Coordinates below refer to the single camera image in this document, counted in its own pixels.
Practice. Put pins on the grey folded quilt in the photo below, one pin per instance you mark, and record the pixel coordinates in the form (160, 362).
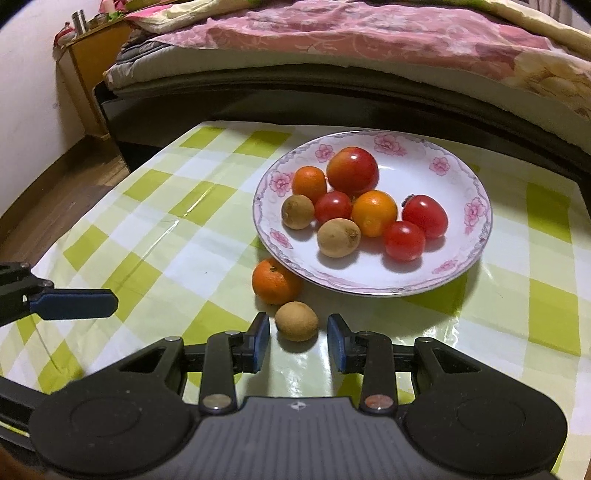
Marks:
(138, 64)

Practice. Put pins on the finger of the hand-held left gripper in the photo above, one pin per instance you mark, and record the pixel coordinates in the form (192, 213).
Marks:
(74, 303)
(14, 406)

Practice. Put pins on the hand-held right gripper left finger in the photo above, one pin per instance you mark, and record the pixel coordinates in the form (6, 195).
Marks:
(261, 344)

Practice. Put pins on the black bed frame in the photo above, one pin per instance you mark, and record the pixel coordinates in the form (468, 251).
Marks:
(277, 101)

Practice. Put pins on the cream floral quilt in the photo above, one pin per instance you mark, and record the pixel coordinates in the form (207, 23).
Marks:
(554, 78)

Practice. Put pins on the wooden nightstand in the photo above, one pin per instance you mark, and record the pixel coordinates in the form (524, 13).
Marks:
(90, 78)

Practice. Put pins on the orange tangerine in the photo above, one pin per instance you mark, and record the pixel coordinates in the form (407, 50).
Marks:
(276, 282)

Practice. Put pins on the white floral rim plate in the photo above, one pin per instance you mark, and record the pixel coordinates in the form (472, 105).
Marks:
(452, 203)

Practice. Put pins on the small smooth orange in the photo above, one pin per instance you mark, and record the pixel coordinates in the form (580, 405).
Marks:
(309, 183)

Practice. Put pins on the small red tomato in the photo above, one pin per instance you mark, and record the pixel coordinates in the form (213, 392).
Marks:
(333, 206)
(404, 241)

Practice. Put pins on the metal cup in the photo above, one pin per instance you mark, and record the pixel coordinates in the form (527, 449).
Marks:
(79, 22)

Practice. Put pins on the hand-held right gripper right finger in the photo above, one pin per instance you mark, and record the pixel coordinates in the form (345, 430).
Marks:
(336, 344)

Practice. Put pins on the white mattress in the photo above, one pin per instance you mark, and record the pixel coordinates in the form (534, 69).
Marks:
(323, 60)

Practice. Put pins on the large red orange tomato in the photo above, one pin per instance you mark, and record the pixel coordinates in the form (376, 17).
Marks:
(352, 170)

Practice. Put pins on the green white checked tablecloth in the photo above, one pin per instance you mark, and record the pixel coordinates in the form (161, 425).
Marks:
(184, 230)

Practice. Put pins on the pink floral blanket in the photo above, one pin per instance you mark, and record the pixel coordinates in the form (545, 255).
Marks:
(346, 27)

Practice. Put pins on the red tomato with stem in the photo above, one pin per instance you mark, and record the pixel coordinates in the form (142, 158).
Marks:
(425, 217)

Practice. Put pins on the brown longan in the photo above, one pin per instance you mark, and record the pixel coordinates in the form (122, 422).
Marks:
(298, 212)
(297, 321)
(338, 238)

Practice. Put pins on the large smooth orange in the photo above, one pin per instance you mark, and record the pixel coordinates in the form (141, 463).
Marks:
(374, 213)

